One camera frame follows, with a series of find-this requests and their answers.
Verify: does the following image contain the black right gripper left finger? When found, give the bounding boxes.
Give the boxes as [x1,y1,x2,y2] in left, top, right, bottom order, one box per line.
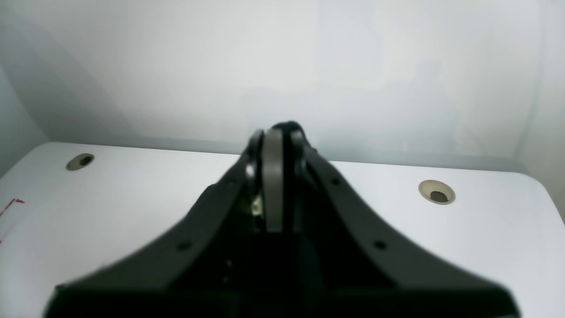
[46,128,283,318]

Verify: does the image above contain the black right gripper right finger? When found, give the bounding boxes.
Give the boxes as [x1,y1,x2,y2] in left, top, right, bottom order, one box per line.
[282,131,519,318]

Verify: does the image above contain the black t-shirt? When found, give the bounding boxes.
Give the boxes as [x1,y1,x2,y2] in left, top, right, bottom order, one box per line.
[271,121,304,133]

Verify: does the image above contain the left table grommet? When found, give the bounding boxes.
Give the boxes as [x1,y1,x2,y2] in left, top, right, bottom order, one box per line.
[418,180,456,205]

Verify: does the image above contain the table grommet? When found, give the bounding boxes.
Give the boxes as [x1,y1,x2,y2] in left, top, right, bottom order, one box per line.
[418,180,456,205]
[65,153,95,171]

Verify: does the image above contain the right table grommet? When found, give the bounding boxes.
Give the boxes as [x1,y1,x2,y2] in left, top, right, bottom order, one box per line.
[65,153,95,171]

